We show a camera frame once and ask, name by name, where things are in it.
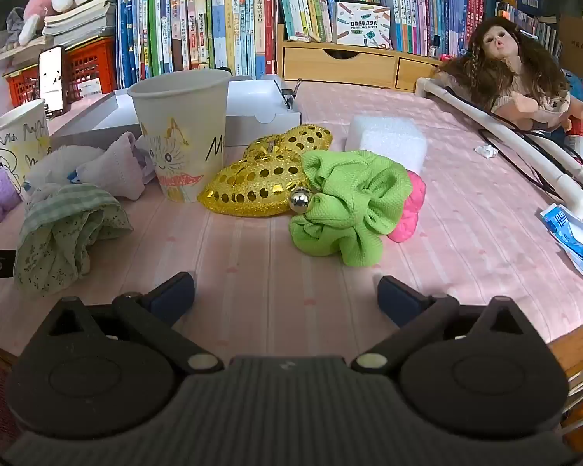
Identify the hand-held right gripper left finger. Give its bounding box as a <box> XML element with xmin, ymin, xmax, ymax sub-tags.
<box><xmin>44</xmin><ymin>272</ymin><xmax>224</xmax><ymax>374</ymax></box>

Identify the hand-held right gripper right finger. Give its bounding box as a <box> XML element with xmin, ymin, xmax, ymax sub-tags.
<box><xmin>351</xmin><ymin>276</ymin><xmax>540</xmax><ymax>374</ymax></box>

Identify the light green floral scrunchie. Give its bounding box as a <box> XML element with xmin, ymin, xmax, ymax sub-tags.
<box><xmin>14</xmin><ymin>183</ymin><xmax>134</xmax><ymax>297</ymax></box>

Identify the pink soft pad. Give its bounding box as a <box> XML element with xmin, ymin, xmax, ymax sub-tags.
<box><xmin>388</xmin><ymin>170</ymin><xmax>427</xmax><ymax>243</ymax></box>

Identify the bright green scrunchie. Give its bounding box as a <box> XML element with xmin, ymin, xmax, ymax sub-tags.
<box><xmin>289</xmin><ymin>150</ymin><xmax>414</xmax><ymax>268</ymax></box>

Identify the gold sequin bow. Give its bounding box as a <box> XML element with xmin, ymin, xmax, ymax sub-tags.
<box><xmin>197</xmin><ymin>125</ymin><xmax>333</xmax><ymax>217</ymax></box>

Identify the pale pink cloth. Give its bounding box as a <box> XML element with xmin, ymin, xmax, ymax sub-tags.
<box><xmin>75</xmin><ymin>131</ymin><xmax>156</xmax><ymax>201</ymax></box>

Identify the white foam block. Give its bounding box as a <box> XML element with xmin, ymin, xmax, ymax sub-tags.
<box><xmin>345</xmin><ymin>115</ymin><xmax>428</xmax><ymax>176</ymax></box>

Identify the white cardboard box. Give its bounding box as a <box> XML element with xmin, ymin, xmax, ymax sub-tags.
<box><xmin>49</xmin><ymin>75</ymin><xmax>302</xmax><ymax>150</ymax></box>

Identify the pink tablecloth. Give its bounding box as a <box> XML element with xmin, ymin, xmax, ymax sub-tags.
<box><xmin>0</xmin><ymin>80</ymin><xmax>583</xmax><ymax>365</ymax></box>

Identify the small doodle print paper cup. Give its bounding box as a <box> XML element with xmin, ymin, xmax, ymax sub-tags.
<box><xmin>0</xmin><ymin>98</ymin><xmax>52</xmax><ymax>190</ymax></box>

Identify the blue white wrapper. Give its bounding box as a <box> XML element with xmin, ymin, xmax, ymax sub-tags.
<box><xmin>539</xmin><ymin>203</ymin><xmax>583</xmax><ymax>285</ymax></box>

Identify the large cat print paper cup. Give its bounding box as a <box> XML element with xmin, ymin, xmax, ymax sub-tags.
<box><xmin>127</xmin><ymin>69</ymin><xmax>231</xmax><ymax>203</ymax></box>

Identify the smartphone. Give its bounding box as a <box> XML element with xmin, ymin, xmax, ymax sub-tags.
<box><xmin>38</xmin><ymin>46</ymin><xmax>68</xmax><ymax>117</ymax></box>

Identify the red plastic crate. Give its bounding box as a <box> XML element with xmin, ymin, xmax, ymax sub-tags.
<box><xmin>2</xmin><ymin>36</ymin><xmax>117</xmax><ymax>110</ymax></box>

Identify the small metal clip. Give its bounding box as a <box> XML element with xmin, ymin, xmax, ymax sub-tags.
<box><xmin>277</xmin><ymin>78</ymin><xmax>302</xmax><ymax>110</ymax></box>

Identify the red white bottle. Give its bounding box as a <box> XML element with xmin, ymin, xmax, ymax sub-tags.
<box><xmin>564</xmin><ymin>119</ymin><xmax>583</xmax><ymax>168</ymax></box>

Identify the wooden drawer organizer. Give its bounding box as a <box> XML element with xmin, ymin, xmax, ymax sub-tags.
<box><xmin>276</xmin><ymin>24</ymin><xmax>443</xmax><ymax>93</ymax></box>

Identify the grey plush toy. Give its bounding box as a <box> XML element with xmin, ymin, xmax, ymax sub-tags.
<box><xmin>5</xmin><ymin>7</ymin><xmax>27</xmax><ymax>44</ymax></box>

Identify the stack of flat paperback books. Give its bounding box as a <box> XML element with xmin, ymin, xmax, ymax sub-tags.
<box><xmin>41</xmin><ymin>0</ymin><xmax>120</xmax><ymax>49</ymax></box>

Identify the long-haired doll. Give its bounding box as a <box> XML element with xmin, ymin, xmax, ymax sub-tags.
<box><xmin>435</xmin><ymin>16</ymin><xmax>583</xmax><ymax>132</ymax></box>

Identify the white pencil print box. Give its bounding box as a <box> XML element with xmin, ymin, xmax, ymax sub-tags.
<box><xmin>331</xmin><ymin>1</ymin><xmax>392</xmax><ymax>49</ymax></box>

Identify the brown cardboard box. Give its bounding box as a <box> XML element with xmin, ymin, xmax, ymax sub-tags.
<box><xmin>556</xmin><ymin>5</ymin><xmax>583</xmax><ymax>78</ymax></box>

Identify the black cable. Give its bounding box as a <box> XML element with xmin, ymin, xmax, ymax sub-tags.
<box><xmin>481</xmin><ymin>126</ymin><xmax>583</xmax><ymax>200</ymax></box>

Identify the white pipe frame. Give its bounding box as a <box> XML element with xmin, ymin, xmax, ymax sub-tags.
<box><xmin>414</xmin><ymin>77</ymin><xmax>583</xmax><ymax>217</ymax></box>

